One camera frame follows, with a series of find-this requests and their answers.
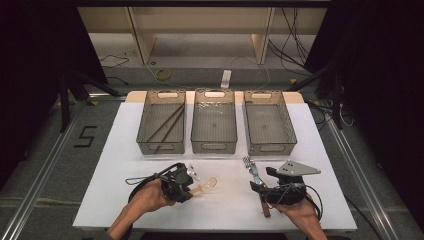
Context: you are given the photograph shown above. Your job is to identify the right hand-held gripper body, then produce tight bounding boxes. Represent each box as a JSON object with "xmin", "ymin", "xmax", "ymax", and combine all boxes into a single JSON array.
[{"xmin": 261, "ymin": 160, "xmax": 322, "ymax": 207}]

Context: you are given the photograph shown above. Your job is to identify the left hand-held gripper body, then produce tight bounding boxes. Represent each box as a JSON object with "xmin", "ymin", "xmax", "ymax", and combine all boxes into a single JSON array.
[{"xmin": 161, "ymin": 162, "xmax": 201, "ymax": 198}]

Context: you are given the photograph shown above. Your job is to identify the metal fork with wooden handle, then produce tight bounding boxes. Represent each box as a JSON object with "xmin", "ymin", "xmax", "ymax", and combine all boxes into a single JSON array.
[{"xmin": 243, "ymin": 155, "xmax": 272, "ymax": 218}]

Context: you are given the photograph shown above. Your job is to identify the translucent grey plastic basket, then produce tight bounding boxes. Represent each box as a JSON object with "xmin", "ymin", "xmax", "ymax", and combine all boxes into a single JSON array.
[
  {"xmin": 135, "ymin": 89, "xmax": 187, "ymax": 155},
  {"xmin": 190, "ymin": 88, "xmax": 238, "ymax": 155},
  {"xmin": 243, "ymin": 89, "xmax": 298, "ymax": 157}
]

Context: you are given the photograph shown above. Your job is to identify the person's right hand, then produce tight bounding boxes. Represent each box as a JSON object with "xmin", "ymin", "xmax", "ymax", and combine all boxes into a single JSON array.
[{"xmin": 275, "ymin": 199, "xmax": 321, "ymax": 231}]

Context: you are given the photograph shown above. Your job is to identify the person's left hand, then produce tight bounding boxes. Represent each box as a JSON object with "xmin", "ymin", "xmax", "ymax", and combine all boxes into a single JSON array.
[{"xmin": 129, "ymin": 179, "xmax": 176, "ymax": 214}]

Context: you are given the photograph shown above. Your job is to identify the white table sheet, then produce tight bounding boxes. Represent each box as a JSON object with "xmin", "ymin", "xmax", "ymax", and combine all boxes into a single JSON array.
[{"xmin": 72, "ymin": 90, "xmax": 358, "ymax": 232}]

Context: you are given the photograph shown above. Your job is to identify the black metal stand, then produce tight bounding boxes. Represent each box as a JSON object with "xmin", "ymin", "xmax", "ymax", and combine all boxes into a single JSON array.
[
  {"xmin": 286, "ymin": 63, "xmax": 344, "ymax": 131},
  {"xmin": 58, "ymin": 68, "xmax": 121, "ymax": 133}
]

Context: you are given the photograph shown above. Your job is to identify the white power strip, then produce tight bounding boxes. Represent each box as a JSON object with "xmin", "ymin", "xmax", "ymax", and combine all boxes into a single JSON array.
[{"xmin": 220, "ymin": 69, "xmax": 233, "ymax": 90}]

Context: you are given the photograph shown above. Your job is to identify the yellow tape roll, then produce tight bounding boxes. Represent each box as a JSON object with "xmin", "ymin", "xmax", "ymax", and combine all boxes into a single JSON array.
[{"xmin": 154, "ymin": 68, "xmax": 172, "ymax": 81}]

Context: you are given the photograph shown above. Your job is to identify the dark curtain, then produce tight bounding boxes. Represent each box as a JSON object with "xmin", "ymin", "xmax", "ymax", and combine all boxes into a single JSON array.
[
  {"xmin": 0, "ymin": 0, "xmax": 109, "ymax": 188},
  {"xmin": 304, "ymin": 0, "xmax": 424, "ymax": 231}
]

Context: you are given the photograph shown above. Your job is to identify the light wooden shelf unit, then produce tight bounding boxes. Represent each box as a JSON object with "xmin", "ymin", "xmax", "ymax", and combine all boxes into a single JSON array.
[{"xmin": 77, "ymin": 6, "xmax": 328, "ymax": 66}]

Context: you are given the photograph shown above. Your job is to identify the right hand-held gripper black cable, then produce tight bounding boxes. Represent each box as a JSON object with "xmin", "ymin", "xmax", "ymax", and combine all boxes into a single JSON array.
[{"xmin": 264, "ymin": 183, "xmax": 324, "ymax": 222}]

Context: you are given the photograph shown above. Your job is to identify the hand-held gripper black cable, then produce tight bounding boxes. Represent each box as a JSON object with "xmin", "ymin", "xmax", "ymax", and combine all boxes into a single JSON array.
[
  {"xmin": 264, "ymin": 183, "xmax": 324, "ymax": 222},
  {"xmin": 125, "ymin": 162, "xmax": 183, "ymax": 203}
]

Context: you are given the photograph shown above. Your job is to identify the left hand-held gripper black cable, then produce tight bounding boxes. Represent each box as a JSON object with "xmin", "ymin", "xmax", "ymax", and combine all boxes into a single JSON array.
[{"xmin": 125, "ymin": 162, "xmax": 183, "ymax": 203}]

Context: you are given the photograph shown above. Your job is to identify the metal floor rail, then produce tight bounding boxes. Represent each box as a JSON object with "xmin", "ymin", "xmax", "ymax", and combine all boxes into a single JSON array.
[
  {"xmin": 324, "ymin": 113, "xmax": 399, "ymax": 240},
  {"xmin": 0, "ymin": 99, "xmax": 88, "ymax": 240}
]

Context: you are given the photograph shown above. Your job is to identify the white power cable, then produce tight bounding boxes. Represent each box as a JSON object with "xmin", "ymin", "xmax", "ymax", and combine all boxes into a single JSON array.
[{"xmin": 229, "ymin": 54, "xmax": 272, "ymax": 91}]

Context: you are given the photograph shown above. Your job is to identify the thin black floor cable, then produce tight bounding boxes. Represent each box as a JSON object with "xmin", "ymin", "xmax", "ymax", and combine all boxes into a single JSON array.
[{"xmin": 99, "ymin": 54, "xmax": 130, "ymax": 69}]

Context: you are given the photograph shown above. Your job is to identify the bundle of black cables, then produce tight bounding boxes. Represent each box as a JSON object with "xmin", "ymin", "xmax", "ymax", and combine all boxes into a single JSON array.
[{"xmin": 267, "ymin": 7, "xmax": 311, "ymax": 76}]

